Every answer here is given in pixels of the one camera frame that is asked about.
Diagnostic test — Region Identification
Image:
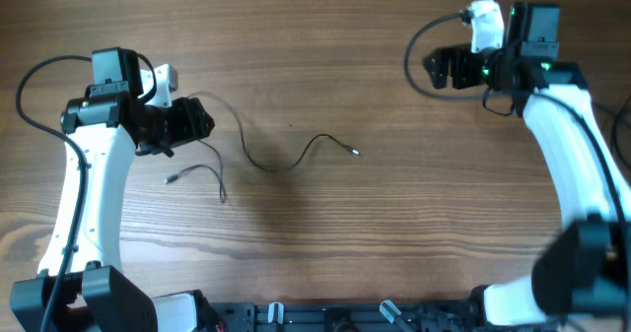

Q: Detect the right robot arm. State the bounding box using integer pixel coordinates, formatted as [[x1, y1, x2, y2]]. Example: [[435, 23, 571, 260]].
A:
[[424, 0, 630, 329]]

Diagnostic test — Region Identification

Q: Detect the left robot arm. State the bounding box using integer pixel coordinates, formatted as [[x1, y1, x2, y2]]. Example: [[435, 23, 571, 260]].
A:
[[10, 47, 225, 331]]

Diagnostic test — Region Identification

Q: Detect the right camera black cable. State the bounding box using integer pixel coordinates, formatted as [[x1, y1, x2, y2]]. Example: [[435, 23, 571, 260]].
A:
[[403, 11, 631, 332]]

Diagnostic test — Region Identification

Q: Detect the camera black cable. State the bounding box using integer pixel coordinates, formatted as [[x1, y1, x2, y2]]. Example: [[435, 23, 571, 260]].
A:
[[403, 11, 631, 332], [14, 53, 159, 332]]

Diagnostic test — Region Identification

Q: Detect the left camera black cable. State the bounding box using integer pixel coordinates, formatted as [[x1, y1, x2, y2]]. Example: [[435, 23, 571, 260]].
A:
[[14, 53, 159, 332]]

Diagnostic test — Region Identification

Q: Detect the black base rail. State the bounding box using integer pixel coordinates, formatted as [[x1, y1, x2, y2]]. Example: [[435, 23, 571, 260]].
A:
[[206, 299, 489, 332]]

